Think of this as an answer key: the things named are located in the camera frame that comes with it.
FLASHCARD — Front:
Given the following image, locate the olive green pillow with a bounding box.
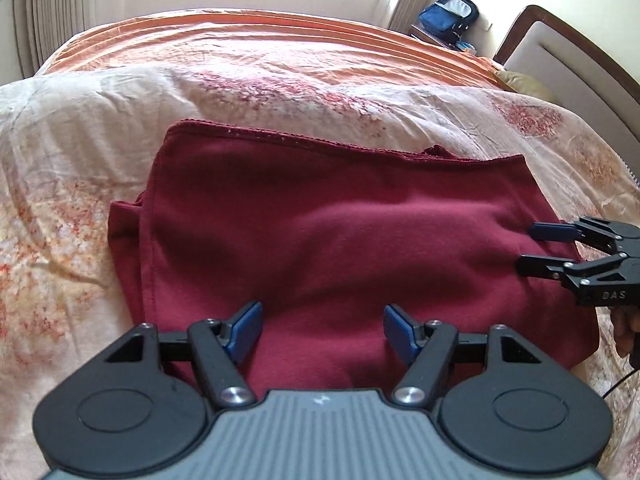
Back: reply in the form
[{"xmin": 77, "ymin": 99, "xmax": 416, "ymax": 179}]
[{"xmin": 492, "ymin": 70, "xmax": 555, "ymax": 104}]

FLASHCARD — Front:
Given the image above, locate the padded wooden headboard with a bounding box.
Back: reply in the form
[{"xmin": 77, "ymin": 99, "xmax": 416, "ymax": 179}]
[{"xmin": 492, "ymin": 5, "xmax": 640, "ymax": 171}]

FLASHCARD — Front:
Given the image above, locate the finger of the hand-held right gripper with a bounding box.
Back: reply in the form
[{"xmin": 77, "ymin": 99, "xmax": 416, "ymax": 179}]
[
  {"xmin": 517, "ymin": 253, "xmax": 632, "ymax": 292},
  {"xmin": 528, "ymin": 216, "xmax": 640, "ymax": 257}
]

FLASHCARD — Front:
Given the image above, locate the blue backpack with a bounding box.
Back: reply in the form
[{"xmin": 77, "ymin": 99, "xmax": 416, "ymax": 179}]
[{"xmin": 417, "ymin": 0, "xmax": 481, "ymax": 47}]

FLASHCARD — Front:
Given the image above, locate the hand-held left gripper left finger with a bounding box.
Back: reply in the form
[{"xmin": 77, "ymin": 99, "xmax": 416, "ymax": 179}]
[{"xmin": 101, "ymin": 300, "xmax": 265, "ymax": 408}]

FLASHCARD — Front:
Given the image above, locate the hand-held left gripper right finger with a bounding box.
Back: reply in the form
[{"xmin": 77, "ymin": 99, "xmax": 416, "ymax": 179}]
[{"xmin": 383, "ymin": 303, "xmax": 544, "ymax": 407}]

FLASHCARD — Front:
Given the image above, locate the person's right hand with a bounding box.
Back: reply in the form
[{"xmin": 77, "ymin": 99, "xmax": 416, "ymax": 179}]
[{"xmin": 612, "ymin": 304, "xmax": 640, "ymax": 361}]

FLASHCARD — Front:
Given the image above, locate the dark red long-sleeve shirt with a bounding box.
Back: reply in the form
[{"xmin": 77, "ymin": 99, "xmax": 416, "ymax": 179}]
[{"xmin": 107, "ymin": 118, "xmax": 601, "ymax": 392}]

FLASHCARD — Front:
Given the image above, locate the orange bed sheet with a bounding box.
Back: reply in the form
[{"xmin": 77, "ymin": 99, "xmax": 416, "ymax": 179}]
[{"xmin": 34, "ymin": 7, "xmax": 507, "ymax": 92}]

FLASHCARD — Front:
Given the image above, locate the dark wooden nightstand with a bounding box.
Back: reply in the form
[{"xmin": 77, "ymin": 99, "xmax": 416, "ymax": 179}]
[{"xmin": 409, "ymin": 23, "xmax": 468, "ymax": 52}]

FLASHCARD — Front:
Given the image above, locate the wide beige curtain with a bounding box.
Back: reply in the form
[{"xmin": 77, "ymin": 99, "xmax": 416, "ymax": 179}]
[{"xmin": 11, "ymin": 0, "xmax": 97, "ymax": 80}]

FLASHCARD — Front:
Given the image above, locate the black cable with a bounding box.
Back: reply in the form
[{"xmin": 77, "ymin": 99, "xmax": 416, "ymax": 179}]
[{"xmin": 601, "ymin": 317, "xmax": 640, "ymax": 402}]

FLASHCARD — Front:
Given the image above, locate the floral cream duvet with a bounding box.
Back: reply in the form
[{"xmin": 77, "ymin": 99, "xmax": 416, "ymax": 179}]
[{"xmin": 0, "ymin": 62, "xmax": 640, "ymax": 480}]

